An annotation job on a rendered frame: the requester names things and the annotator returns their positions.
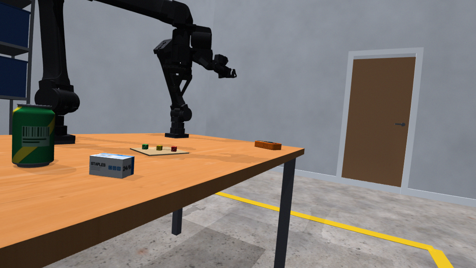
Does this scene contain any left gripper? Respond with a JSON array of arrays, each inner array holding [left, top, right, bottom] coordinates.
[[218, 68, 237, 79]]

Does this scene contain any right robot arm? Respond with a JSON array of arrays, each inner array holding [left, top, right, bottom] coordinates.
[[35, 0, 213, 141]]

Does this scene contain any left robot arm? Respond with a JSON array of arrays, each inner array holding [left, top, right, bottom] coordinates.
[[153, 39, 229, 137]]

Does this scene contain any orange digital multimeter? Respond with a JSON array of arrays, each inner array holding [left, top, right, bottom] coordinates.
[[255, 141, 282, 150]]

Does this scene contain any beige flat mat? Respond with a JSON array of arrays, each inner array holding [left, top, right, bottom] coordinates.
[[130, 147, 189, 156]]

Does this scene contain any green soda can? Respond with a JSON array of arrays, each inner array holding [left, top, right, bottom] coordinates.
[[12, 103, 55, 168]]

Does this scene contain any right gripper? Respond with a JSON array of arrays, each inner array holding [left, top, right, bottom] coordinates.
[[163, 44, 192, 96]]

